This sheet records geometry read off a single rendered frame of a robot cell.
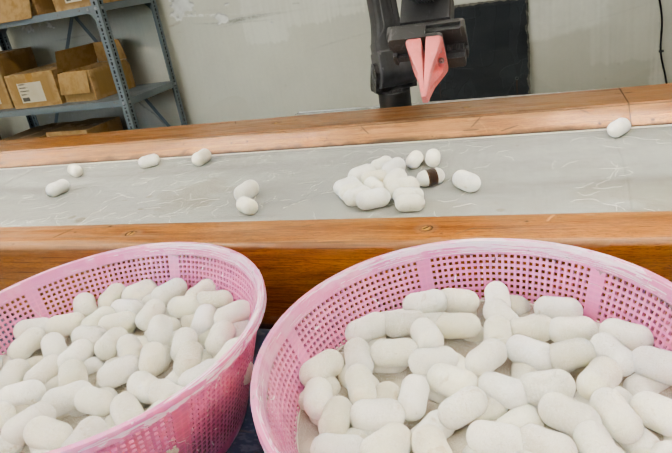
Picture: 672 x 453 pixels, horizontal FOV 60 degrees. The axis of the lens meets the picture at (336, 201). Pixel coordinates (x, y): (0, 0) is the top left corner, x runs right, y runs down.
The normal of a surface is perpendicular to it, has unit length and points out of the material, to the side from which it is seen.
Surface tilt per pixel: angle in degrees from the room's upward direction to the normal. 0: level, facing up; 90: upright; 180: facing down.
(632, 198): 0
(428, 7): 41
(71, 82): 80
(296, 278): 90
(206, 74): 90
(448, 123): 45
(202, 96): 90
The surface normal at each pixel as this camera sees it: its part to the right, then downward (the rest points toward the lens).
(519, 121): -0.31, -0.37
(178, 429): 0.71, 0.44
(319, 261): -0.28, 0.40
